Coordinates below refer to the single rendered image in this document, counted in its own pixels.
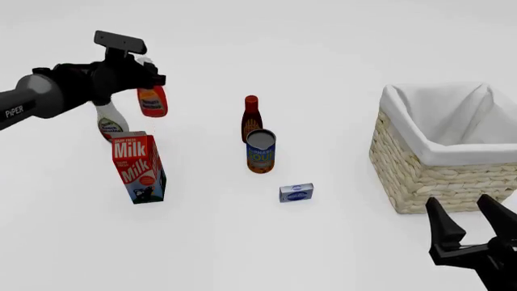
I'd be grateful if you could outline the white cloth basket liner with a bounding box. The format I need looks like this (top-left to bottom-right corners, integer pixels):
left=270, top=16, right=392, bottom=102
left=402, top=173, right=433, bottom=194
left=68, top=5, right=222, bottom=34
left=379, top=80, right=517, bottom=167

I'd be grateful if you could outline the red and white milk carton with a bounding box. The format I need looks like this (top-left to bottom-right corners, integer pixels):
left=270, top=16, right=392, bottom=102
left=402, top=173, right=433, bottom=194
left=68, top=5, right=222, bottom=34
left=111, top=130, right=167, bottom=205

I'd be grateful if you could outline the dark red sauce bottle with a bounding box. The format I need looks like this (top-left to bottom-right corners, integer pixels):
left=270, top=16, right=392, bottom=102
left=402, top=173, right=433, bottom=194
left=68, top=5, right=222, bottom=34
left=241, top=95, right=264, bottom=144

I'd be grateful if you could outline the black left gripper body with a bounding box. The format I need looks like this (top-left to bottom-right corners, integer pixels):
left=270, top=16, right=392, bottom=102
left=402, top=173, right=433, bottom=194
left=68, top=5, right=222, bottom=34
left=119, top=58, right=168, bottom=91

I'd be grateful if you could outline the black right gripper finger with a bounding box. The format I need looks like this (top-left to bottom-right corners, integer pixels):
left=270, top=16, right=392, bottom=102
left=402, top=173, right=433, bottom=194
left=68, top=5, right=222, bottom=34
left=424, top=196, right=469, bottom=251
left=476, top=193, right=517, bottom=244

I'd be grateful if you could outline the woven wicker basket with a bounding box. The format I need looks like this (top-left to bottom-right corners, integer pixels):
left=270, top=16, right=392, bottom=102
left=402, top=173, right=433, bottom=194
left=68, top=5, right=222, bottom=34
left=368, top=109, right=517, bottom=216

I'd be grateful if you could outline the small blue and white box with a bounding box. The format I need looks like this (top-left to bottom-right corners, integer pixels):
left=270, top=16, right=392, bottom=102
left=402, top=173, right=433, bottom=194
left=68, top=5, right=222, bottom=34
left=278, top=182, right=315, bottom=204

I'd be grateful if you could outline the small plate on black stalk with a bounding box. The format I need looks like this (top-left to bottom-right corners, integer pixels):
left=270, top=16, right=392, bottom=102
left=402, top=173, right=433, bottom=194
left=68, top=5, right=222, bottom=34
left=93, top=29, right=148, bottom=61

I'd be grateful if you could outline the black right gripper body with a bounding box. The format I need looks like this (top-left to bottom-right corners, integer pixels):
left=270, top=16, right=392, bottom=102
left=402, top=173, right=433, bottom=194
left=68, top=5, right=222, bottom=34
left=427, top=236, right=517, bottom=291

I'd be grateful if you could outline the red ketchup bottle white cap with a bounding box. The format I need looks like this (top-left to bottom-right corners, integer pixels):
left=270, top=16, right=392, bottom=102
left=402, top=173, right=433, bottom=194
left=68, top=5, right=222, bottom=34
left=135, top=53, right=169, bottom=119

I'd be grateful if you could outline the blue soup can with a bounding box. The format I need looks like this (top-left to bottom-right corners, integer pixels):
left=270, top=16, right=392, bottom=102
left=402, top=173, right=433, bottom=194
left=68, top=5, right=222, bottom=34
left=245, top=128, right=277, bottom=175

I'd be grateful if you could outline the white dressing bottle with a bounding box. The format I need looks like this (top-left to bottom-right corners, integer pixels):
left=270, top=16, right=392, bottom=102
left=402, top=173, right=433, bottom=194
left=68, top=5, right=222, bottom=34
left=94, top=100, right=131, bottom=144

